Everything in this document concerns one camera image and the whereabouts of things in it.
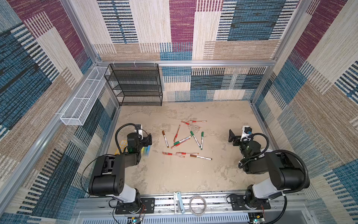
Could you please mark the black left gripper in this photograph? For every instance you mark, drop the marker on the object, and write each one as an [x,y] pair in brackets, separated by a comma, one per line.
[145,140]

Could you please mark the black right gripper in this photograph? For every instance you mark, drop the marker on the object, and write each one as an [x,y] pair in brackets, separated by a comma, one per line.
[235,137]

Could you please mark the green cap marker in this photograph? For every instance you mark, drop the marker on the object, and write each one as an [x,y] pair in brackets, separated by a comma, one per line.
[187,138]
[202,140]
[196,140]

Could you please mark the brown cap marker bottom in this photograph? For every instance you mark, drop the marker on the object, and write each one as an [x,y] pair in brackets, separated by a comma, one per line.
[201,157]

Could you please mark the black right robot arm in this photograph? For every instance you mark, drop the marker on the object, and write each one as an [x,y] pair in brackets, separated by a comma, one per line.
[287,171]

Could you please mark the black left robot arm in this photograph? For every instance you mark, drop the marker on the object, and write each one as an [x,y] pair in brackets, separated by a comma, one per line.
[108,175]

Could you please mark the red gel pen under marker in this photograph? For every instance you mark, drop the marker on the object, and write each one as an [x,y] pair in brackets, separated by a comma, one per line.
[176,145]

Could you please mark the red gel pen bottom left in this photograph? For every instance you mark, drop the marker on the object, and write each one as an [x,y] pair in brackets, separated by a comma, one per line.
[170,154]

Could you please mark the red gel pen upright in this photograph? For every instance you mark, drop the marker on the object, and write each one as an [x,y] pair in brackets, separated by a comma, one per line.
[176,135]

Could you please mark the red gel pen bottom middle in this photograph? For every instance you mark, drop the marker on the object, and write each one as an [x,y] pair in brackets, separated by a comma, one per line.
[183,153]

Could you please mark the highlighter set clear case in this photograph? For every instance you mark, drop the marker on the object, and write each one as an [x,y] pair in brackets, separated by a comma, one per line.
[146,151]

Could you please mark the brown cap white marker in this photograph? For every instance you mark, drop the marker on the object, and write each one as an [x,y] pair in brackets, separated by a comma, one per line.
[165,138]

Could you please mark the yellow calculator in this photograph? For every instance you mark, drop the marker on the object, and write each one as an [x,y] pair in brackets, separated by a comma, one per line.
[123,145]

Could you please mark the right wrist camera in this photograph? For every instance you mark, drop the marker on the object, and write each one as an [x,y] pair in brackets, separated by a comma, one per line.
[246,132]

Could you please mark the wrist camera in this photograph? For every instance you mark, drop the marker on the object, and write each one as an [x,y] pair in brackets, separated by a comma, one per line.
[140,131]
[246,132]

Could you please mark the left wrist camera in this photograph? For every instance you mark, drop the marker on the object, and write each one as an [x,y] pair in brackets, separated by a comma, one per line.
[140,131]

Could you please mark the black wire mesh shelf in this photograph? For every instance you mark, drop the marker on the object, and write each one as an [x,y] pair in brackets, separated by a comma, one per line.
[135,84]

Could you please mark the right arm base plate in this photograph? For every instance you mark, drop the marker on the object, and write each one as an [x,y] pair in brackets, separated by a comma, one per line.
[244,203]

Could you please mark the aluminium rail bracket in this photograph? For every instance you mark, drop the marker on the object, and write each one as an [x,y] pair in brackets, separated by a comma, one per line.
[178,203]

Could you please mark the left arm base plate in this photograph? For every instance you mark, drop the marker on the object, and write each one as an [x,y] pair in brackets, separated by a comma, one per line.
[146,204]

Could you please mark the white wire mesh basket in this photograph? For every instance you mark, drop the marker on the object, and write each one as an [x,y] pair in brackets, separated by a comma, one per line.
[80,106]

